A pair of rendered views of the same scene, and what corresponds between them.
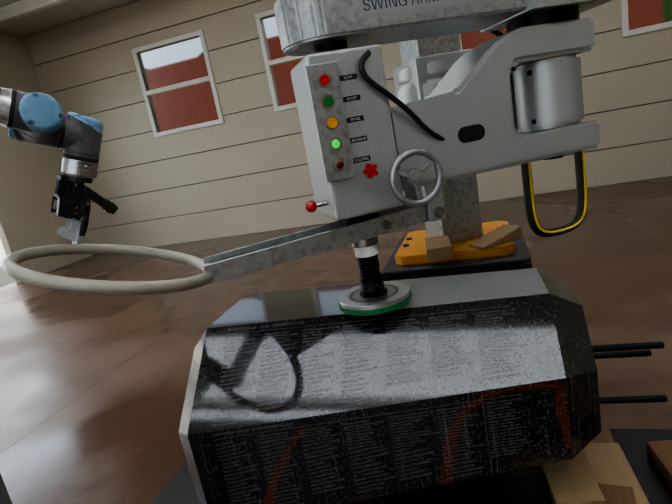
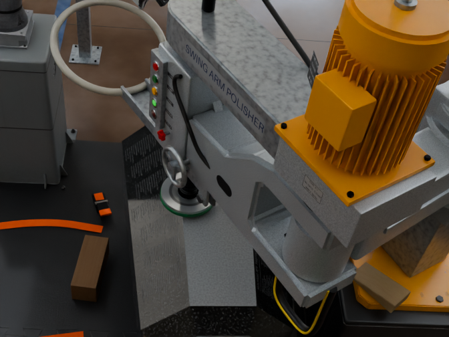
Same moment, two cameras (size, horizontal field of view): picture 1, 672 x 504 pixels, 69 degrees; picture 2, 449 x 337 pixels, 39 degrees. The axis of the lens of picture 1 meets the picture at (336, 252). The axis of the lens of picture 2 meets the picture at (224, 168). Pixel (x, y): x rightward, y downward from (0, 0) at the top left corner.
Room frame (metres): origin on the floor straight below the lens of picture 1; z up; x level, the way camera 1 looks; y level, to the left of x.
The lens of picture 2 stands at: (0.75, -1.63, 2.73)
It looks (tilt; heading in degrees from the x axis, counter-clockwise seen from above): 46 degrees down; 63
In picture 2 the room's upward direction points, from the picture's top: 9 degrees clockwise
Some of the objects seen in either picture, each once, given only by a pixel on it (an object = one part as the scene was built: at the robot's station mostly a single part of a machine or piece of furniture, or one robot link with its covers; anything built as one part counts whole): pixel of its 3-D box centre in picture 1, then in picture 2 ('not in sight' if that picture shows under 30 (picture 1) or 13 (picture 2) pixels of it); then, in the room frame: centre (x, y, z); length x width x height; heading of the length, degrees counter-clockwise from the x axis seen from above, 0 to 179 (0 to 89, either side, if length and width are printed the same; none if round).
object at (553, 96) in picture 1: (547, 94); (320, 236); (1.53, -0.73, 1.32); 0.19 x 0.19 x 0.20
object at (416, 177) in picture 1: (410, 177); (183, 163); (1.29, -0.23, 1.18); 0.15 x 0.10 x 0.15; 103
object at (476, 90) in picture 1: (475, 122); (260, 185); (1.46, -0.47, 1.28); 0.74 x 0.23 x 0.49; 103
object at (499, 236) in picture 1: (494, 236); (379, 283); (1.94, -0.66, 0.80); 0.20 x 0.10 x 0.05; 112
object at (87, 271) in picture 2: not in sight; (90, 267); (1.03, 0.19, 0.07); 0.30 x 0.12 x 0.12; 66
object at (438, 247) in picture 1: (438, 247); not in sight; (1.93, -0.42, 0.81); 0.20 x 0.10 x 0.05; 169
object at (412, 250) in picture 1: (454, 240); (409, 253); (2.16, -0.54, 0.76); 0.49 x 0.49 x 0.05; 71
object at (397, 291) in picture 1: (374, 294); (188, 192); (1.38, -0.09, 0.85); 0.21 x 0.21 x 0.01
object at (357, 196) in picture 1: (373, 136); (210, 118); (1.40, -0.17, 1.30); 0.36 x 0.22 x 0.45; 103
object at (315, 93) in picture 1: (330, 123); (159, 89); (1.25, -0.05, 1.35); 0.08 x 0.03 x 0.28; 103
